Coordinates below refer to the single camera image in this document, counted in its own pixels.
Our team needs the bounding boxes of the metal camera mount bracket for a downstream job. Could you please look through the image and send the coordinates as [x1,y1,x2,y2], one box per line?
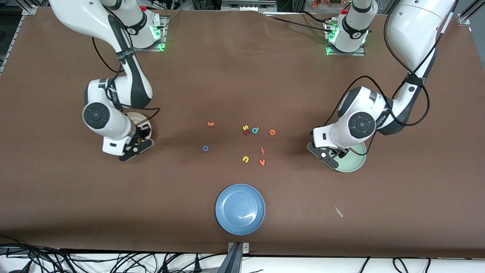
[218,242,250,273]

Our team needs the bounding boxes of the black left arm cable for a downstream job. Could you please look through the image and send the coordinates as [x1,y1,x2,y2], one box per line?
[322,0,461,156]

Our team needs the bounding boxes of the brown table cover sheet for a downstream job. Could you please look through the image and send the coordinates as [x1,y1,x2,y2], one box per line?
[0,7,485,259]

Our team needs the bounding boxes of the grey power strip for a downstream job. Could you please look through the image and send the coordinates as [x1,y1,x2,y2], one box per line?
[221,0,278,13]

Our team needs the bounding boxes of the orange decorative object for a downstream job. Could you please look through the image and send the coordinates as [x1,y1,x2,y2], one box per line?
[313,0,344,9]

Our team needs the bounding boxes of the pale green plate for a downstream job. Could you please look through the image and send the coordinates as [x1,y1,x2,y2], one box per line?
[333,141,367,173]

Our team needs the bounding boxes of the beige brown plate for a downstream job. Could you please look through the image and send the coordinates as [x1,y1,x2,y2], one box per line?
[123,112,153,144]

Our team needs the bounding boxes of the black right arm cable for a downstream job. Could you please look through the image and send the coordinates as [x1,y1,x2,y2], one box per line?
[91,34,161,131]

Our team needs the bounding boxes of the black cable on table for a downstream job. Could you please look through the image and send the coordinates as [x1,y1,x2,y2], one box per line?
[265,15,329,31]
[299,10,331,24]

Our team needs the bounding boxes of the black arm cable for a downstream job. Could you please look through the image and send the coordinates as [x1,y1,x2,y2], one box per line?
[322,0,461,156]
[91,34,161,131]

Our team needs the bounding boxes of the aluminium frame rail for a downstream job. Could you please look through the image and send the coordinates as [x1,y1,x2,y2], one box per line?
[0,4,38,76]
[457,0,485,26]

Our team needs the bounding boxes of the blue plate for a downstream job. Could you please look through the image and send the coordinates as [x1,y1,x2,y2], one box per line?
[215,184,266,236]

